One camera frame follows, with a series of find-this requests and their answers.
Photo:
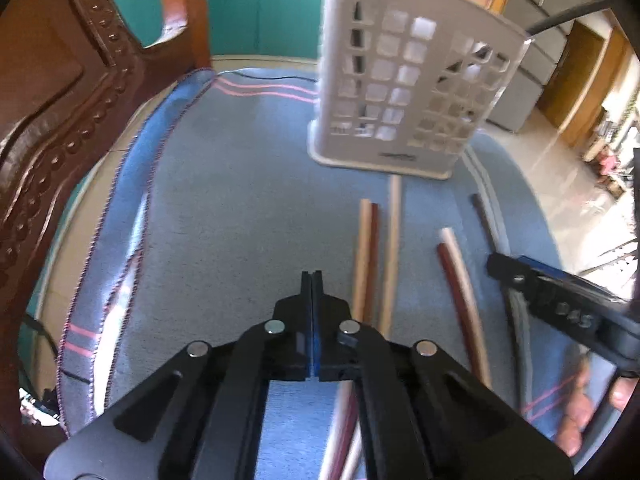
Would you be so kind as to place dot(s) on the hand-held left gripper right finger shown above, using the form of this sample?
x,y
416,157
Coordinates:
x,y
325,310

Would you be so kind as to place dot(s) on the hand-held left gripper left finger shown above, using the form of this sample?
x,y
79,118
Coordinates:
x,y
300,310

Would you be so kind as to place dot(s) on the person's right hand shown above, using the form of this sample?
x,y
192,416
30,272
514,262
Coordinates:
x,y
575,410

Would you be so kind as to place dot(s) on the teal lower cabinets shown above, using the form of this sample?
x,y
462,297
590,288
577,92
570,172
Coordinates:
x,y
240,10

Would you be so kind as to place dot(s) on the silver refrigerator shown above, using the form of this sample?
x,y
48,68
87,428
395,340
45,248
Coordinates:
x,y
540,80

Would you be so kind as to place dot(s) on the dining chairs with clothes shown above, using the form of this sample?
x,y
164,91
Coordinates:
x,y
612,160

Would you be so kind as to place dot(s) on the blue striped cloth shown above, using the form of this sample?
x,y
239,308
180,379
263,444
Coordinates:
x,y
225,210

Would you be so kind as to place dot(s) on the carved wooden chair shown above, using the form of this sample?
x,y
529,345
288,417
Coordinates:
x,y
50,85

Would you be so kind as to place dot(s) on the white chopstick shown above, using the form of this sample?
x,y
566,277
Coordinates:
x,y
467,300
361,260
392,260

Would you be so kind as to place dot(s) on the white plastic utensil basket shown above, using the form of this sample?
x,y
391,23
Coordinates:
x,y
345,125

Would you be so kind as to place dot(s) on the brown wooden door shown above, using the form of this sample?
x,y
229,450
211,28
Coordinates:
x,y
580,85

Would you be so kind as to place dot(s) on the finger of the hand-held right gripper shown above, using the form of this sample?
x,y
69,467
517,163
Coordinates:
x,y
575,280
515,277

